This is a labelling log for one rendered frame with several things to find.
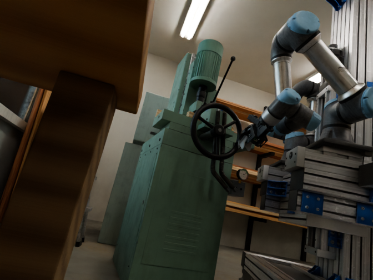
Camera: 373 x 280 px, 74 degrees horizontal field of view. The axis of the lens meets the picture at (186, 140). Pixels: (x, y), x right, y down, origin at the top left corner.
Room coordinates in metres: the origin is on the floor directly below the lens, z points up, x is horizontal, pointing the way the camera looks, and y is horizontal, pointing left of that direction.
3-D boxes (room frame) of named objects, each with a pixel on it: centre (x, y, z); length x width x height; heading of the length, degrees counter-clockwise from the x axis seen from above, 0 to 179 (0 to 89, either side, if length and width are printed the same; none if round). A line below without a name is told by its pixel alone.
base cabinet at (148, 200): (1.60, 0.01, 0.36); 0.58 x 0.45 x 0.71; 19
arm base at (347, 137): (1.08, -0.68, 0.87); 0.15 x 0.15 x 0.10
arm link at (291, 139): (1.57, -0.71, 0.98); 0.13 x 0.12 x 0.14; 101
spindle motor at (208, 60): (1.49, -0.03, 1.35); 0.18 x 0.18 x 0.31
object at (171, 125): (1.43, -0.05, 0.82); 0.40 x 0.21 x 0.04; 109
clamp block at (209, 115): (1.33, -0.14, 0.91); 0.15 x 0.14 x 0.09; 109
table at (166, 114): (1.41, -0.11, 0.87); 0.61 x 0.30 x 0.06; 109
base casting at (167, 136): (1.61, 0.01, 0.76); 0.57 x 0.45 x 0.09; 19
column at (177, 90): (1.77, 0.07, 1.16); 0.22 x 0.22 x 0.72; 19
